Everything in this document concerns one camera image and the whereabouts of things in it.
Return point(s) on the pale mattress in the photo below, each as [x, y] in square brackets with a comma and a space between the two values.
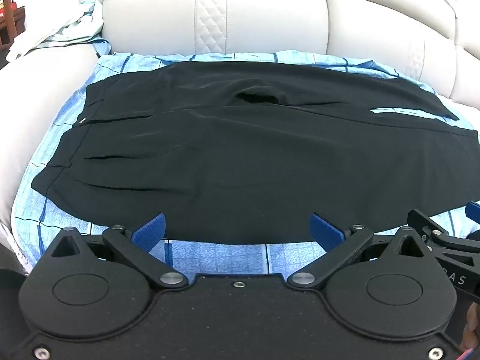
[33, 93]

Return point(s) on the brown wooden furniture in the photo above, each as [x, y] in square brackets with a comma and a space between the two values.
[8, 11]

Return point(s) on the person's right hand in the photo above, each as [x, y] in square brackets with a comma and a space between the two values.
[471, 328]

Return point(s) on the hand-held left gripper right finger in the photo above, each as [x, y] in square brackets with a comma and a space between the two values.
[325, 229]

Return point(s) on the light blue crumpled cloth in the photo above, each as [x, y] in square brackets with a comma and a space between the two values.
[71, 26]

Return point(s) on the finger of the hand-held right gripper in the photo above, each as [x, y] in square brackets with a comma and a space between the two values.
[427, 222]
[473, 210]

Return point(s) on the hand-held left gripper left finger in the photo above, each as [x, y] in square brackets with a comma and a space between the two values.
[150, 229]

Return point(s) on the black pants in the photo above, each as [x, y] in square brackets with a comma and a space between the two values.
[243, 157]

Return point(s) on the padded beige headboard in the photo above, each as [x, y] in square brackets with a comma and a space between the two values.
[270, 11]

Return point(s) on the blue checked bed sheet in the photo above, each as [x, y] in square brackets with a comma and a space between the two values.
[45, 210]

